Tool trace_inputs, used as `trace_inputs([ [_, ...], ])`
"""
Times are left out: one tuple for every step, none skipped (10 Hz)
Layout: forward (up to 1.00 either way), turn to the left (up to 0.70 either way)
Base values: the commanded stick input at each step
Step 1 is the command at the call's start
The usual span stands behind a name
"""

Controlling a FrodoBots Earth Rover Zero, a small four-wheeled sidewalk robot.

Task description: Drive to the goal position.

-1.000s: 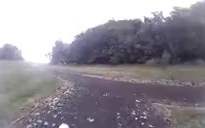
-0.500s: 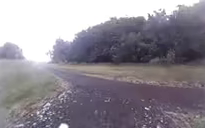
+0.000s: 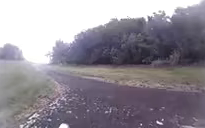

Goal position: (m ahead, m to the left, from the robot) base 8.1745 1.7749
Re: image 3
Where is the dark wood of trees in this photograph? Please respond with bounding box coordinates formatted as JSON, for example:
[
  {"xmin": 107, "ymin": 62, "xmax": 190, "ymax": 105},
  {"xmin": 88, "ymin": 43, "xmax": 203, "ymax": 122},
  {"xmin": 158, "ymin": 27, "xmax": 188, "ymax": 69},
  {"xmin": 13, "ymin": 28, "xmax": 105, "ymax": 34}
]
[
  {"xmin": 48, "ymin": 0, "xmax": 205, "ymax": 67},
  {"xmin": 0, "ymin": 43, "xmax": 25, "ymax": 62}
]

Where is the green grass field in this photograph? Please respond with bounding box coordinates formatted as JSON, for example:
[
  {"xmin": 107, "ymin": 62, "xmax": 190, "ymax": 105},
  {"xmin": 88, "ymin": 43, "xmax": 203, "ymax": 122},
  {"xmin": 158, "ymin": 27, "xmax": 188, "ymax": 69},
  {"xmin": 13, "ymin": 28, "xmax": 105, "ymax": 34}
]
[{"xmin": 0, "ymin": 59, "xmax": 58, "ymax": 128}]

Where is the robot's own part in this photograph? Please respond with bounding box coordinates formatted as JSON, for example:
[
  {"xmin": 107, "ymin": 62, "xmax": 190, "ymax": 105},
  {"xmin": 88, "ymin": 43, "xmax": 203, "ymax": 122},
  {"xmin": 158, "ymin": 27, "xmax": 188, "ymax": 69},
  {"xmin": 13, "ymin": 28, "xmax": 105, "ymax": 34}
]
[{"xmin": 58, "ymin": 123, "xmax": 70, "ymax": 128}]

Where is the grass verge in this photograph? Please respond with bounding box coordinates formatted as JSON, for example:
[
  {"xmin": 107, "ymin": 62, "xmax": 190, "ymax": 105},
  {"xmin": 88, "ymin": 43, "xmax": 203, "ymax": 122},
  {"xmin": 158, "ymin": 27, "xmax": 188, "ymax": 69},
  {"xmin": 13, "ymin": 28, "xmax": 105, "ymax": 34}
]
[{"xmin": 53, "ymin": 63, "xmax": 205, "ymax": 94}]

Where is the dark asphalt path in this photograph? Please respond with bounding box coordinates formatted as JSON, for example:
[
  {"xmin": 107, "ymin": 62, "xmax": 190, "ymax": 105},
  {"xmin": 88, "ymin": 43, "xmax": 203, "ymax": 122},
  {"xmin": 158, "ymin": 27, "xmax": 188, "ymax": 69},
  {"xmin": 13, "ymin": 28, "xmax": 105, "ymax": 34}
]
[{"xmin": 19, "ymin": 64, "xmax": 205, "ymax": 128}]

